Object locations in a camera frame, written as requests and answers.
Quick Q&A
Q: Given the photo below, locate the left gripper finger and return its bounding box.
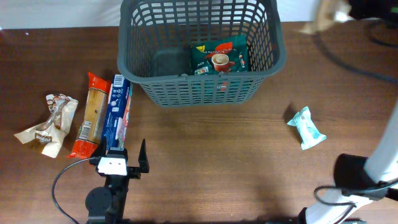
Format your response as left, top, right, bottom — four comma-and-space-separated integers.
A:
91, 137, 107, 157
138, 139, 149, 168

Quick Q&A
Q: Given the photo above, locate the orange spaghetti packet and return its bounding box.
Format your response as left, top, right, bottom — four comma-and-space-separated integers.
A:
68, 72, 111, 159

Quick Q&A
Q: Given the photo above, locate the beige snack bag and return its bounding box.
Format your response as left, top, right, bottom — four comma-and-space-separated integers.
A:
14, 93, 78, 158
298, 0, 353, 35

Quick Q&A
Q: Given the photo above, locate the blue tissue box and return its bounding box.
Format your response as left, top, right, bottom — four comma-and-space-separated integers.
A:
102, 75, 133, 151

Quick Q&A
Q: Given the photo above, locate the grey plastic shopping basket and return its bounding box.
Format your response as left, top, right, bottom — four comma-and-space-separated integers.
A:
118, 0, 286, 107

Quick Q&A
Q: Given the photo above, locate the mint green snack packet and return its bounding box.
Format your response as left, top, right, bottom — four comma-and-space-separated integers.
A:
287, 106, 327, 151

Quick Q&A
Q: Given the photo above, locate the green coffee sachet bag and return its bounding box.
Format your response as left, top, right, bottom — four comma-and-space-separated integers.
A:
189, 35, 249, 76

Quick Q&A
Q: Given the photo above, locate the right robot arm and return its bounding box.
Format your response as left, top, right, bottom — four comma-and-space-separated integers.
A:
297, 1, 397, 223

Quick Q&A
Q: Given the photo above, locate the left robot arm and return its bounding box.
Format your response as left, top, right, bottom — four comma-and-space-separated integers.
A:
85, 139, 150, 224

